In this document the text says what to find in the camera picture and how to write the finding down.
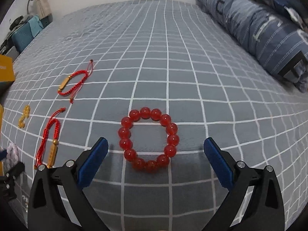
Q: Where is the white pink bead bracelet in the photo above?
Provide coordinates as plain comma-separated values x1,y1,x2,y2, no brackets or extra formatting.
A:
5,142,20,171

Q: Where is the red braided bracelet gold charm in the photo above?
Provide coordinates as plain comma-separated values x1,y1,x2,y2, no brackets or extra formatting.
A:
34,107,66,170

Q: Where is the red bead bracelet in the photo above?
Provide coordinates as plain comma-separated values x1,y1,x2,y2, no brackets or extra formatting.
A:
117,106,180,172

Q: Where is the yellow box lid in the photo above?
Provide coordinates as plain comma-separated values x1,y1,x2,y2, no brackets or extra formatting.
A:
0,55,15,82

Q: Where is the teal suitcase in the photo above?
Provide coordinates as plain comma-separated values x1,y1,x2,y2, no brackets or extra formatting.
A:
11,15,44,54

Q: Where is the grey checked bed sheet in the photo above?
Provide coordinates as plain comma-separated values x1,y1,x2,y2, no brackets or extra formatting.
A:
1,0,307,230

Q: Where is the blue folded duvet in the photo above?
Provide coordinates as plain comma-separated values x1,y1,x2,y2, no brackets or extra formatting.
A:
197,0,307,92

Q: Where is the red cord bracelet gold tube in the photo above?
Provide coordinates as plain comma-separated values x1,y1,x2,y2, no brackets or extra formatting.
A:
57,59,94,104

